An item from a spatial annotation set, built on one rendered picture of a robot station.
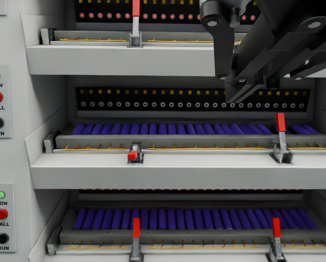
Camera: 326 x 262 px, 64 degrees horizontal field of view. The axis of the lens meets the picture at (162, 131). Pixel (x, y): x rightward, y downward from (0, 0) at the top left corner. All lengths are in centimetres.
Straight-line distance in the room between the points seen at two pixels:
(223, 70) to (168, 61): 26
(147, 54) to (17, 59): 21
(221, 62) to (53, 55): 35
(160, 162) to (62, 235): 26
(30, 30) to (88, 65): 11
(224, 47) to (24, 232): 47
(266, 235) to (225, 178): 18
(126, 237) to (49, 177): 20
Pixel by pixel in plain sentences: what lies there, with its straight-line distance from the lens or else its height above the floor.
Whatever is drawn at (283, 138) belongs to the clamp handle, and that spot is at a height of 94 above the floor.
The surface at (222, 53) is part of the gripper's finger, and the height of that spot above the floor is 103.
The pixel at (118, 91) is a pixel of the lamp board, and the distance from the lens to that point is 61.
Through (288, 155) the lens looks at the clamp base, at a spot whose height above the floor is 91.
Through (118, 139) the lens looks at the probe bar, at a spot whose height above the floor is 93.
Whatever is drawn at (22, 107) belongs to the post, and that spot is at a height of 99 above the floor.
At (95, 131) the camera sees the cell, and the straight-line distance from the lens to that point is 56.
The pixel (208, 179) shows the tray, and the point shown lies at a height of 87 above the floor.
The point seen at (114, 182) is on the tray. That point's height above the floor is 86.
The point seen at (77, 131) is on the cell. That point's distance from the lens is 58.
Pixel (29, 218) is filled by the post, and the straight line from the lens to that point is 53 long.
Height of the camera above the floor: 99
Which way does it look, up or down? 5 degrees down
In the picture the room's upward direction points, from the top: straight up
